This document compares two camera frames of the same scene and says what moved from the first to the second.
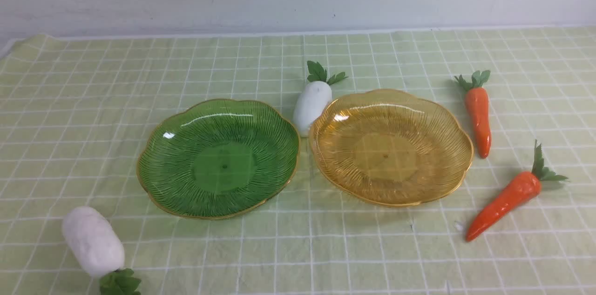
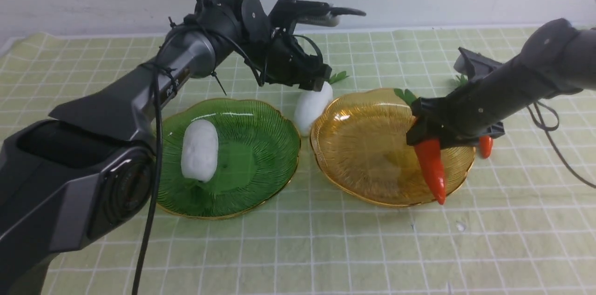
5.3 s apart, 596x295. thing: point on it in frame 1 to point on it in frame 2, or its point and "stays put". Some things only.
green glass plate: x=218 y=159 stays put
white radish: x=93 y=240 to x=199 y=150
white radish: x=314 y=97 stays put
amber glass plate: x=391 y=147 stays put
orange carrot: x=526 y=186 to x=430 y=153
